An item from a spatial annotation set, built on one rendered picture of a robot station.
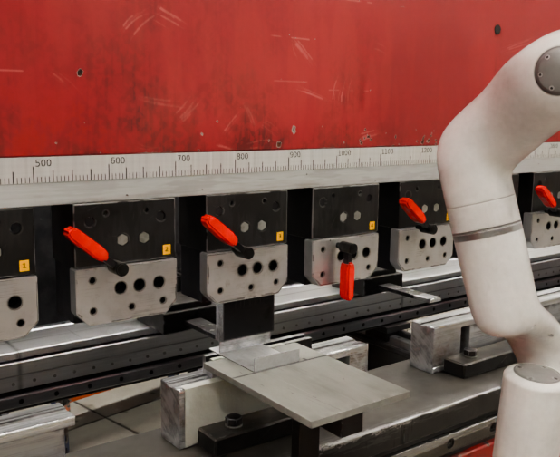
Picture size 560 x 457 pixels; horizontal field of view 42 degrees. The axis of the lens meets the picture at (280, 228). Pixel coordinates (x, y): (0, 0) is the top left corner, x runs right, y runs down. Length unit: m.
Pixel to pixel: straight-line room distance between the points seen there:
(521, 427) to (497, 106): 0.41
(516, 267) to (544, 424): 0.20
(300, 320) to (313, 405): 0.60
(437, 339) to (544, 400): 0.53
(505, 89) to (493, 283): 0.24
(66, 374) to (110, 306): 0.34
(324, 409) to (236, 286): 0.25
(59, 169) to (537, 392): 0.66
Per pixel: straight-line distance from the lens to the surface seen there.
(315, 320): 1.62
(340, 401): 1.03
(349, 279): 1.22
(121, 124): 1.01
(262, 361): 1.12
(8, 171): 0.96
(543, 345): 1.09
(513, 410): 1.02
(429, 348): 1.50
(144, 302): 1.05
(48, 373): 1.33
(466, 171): 0.97
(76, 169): 0.98
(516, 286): 0.98
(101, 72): 1.00
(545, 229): 1.69
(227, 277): 1.11
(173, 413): 1.17
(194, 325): 1.33
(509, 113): 0.91
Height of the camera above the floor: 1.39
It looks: 9 degrees down
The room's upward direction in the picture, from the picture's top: 1 degrees clockwise
